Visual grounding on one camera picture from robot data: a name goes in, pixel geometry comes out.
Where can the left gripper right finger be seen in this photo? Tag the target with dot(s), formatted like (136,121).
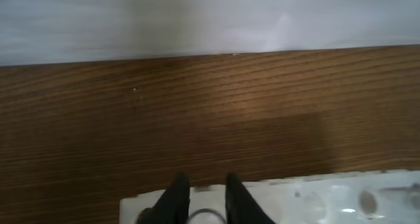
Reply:
(239,207)

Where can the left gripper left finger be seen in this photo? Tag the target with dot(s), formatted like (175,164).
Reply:
(170,204)

